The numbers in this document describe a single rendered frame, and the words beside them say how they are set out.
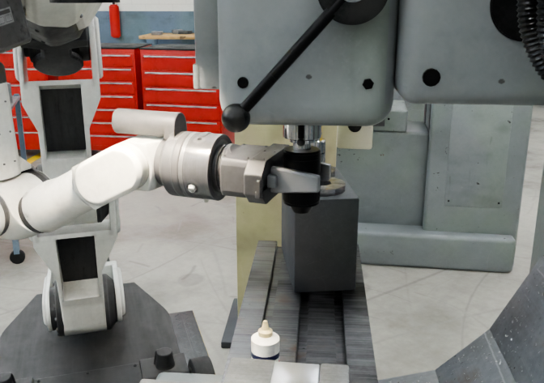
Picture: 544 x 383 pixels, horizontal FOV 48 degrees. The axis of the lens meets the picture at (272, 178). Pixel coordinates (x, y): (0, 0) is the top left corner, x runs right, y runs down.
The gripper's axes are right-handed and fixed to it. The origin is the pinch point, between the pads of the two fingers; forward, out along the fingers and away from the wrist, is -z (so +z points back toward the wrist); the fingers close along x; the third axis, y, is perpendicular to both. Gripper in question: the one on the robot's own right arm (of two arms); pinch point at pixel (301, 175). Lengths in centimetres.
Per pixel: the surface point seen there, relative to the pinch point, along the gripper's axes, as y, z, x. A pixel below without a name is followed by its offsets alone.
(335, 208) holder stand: 15.8, 3.3, 33.1
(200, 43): -16.4, 11.1, -5.0
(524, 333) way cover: 25.1, -29.4, 15.3
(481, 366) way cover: 32.2, -24.1, 16.0
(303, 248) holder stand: 23.5, 8.7, 30.6
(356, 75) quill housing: -13.8, -8.1, -8.1
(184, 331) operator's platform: 83, 64, 86
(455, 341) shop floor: 123, -18, 179
